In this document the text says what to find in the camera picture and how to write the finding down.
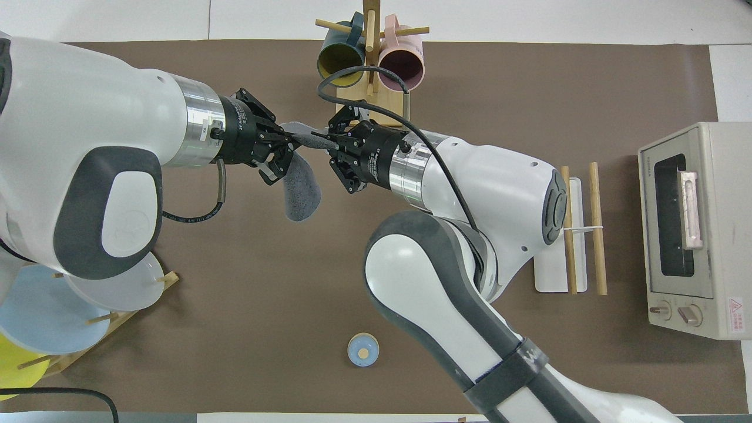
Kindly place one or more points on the grey plate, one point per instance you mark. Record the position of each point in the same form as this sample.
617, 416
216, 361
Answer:
129, 291

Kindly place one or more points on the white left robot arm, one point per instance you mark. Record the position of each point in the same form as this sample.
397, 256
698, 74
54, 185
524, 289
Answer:
70, 129

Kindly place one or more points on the light blue plate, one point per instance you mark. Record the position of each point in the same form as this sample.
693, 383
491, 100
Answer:
41, 317

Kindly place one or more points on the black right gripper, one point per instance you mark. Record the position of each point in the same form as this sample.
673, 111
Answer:
367, 155

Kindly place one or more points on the blue call bell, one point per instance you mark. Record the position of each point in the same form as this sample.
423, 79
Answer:
363, 349

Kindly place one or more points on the yellow plate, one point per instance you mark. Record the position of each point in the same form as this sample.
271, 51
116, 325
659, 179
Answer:
14, 367

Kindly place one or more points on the wooden mug tree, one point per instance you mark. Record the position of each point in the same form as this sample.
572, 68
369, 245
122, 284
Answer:
370, 35

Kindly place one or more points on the purple and grey towel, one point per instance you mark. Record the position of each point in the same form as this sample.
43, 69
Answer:
301, 188

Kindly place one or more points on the wooden plate rack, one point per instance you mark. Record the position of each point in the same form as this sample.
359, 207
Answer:
117, 320

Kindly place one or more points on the dark teal mug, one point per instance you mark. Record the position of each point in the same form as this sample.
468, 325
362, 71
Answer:
338, 56

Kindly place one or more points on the beige toaster oven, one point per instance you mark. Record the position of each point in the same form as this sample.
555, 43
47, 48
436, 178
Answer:
705, 235

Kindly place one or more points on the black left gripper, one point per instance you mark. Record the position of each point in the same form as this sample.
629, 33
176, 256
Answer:
247, 135

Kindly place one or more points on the brown table mat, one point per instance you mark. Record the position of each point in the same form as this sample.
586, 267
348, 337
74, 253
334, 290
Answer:
235, 323

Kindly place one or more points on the white towel rack wooden rods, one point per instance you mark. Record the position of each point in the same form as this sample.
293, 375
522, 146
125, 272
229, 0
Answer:
598, 235

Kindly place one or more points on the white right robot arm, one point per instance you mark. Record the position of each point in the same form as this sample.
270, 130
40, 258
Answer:
487, 194

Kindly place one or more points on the pink mug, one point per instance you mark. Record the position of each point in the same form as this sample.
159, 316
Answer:
405, 59

